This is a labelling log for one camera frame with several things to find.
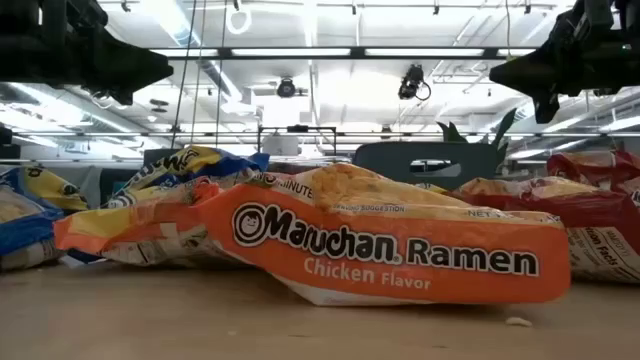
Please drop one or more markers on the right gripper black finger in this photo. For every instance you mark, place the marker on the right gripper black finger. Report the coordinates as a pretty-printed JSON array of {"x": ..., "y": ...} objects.
[
  {"x": 540, "y": 72},
  {"x": 545, "y": 107}
]

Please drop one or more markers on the red Maruchan ramen pack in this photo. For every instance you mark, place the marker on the red Maruchan ramen pack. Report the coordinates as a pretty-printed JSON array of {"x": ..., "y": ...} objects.
[
  {"x": 590, "y": 210},
  {"x": 590, "y": 167}
]

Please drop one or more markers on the orange Maruchan chicken ramen pack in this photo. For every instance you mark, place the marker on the orange Maruchan chicken ramen pack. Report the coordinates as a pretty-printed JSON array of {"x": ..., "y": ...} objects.
[
  {"x": 140, "y": 225},
  {"x": 380, "y": 250}
]

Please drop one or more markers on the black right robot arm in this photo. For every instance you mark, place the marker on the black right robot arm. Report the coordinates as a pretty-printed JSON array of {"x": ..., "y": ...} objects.
[{"x": 631, "y": 45}]

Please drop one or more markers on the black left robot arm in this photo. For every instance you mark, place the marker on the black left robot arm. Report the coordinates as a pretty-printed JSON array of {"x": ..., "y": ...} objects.
[{"x": 20, "y": 45}]

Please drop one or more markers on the green succulent plant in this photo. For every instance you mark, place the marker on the green succulent plant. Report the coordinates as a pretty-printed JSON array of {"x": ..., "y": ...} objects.
[{"x": 502, "y": 127}]

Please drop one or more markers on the white background box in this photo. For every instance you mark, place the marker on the white background box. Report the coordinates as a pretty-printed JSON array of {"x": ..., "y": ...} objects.
[{"x": 280, "y": 145}]

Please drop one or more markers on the white noodle crumb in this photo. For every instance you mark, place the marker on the white noodle crumb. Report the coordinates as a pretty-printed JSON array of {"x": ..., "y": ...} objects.
[{"x": 518, "y": 322}]

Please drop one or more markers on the black overhead camera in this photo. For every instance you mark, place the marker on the black overhead camera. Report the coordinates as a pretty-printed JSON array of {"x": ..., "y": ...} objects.
[{"x": 411, "y": 80}]

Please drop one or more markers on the round black ceiling camera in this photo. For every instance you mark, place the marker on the round black ceiling camera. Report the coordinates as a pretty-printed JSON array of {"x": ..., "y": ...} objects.
[{"x": 286, "y": 88}]

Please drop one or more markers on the black overhead frame bar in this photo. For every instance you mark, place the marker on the black overhead frame bar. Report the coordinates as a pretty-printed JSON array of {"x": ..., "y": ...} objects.
[{"x": 357, "y": 52}]

